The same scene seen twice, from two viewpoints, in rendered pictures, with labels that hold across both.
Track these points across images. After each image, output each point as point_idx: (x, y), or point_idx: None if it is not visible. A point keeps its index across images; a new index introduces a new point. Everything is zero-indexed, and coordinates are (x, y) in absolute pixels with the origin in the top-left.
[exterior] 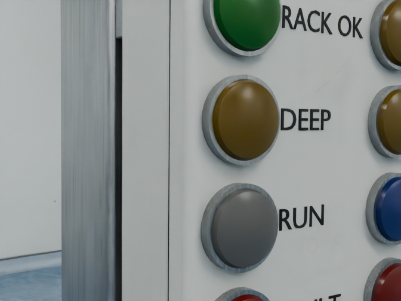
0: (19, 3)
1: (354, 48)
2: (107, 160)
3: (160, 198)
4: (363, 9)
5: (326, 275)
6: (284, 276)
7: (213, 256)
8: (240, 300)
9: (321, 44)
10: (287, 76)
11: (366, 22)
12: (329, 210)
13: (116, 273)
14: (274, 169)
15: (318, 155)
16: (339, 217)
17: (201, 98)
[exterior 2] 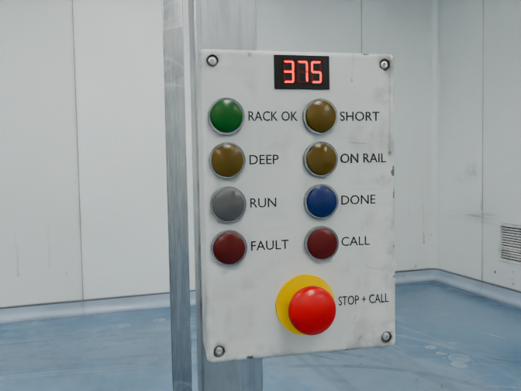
0: None
1: (292, 126)
2: (197, 180)
3: (201, 193)
4: (297, 107)
5: (279, 230)
6: (254, 227)
7: (213, 214)
8: (225, 233)
9: (271, 126)
10: (252, 140)
11: (300, 113)
12: (279, 200)
13: None
14: (246, 181)
15: (272, 175)
16: (286, 204)
17: (208, 152)
